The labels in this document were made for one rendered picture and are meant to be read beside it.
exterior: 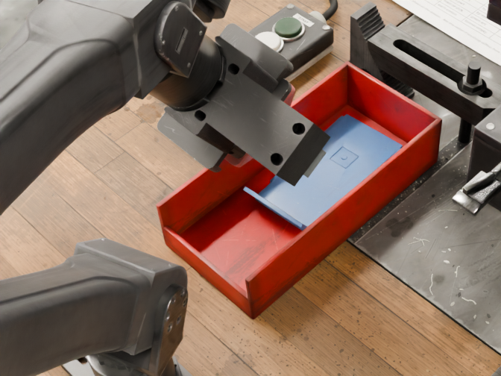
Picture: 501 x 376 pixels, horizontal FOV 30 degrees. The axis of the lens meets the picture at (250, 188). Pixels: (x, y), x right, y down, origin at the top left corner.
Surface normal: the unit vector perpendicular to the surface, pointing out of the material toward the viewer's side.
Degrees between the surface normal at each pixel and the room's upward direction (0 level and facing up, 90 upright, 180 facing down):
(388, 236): 0
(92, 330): 90
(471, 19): 1
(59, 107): 87
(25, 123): 87
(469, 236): 0
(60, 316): 88
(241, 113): 31
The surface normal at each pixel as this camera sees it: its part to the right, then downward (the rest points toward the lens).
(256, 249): -0.07, -0.64
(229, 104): -0.41, -0.23
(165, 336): 0.90, 0.29
